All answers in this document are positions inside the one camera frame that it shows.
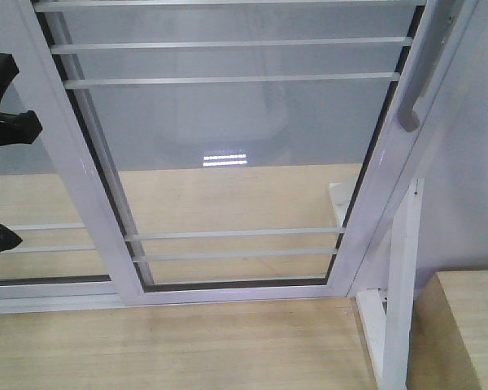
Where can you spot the white support brace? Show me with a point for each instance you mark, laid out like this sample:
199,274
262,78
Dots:
369,302

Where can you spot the grey metal door handle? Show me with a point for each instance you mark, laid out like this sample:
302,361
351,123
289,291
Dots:
438,32

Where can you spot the light wooden box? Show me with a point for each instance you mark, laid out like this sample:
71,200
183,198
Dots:
449,344

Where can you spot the white framed sliding glass door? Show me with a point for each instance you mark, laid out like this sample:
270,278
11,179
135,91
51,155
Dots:
207,116

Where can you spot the fixed white glass panel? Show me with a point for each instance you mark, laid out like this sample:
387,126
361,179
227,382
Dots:
50,193

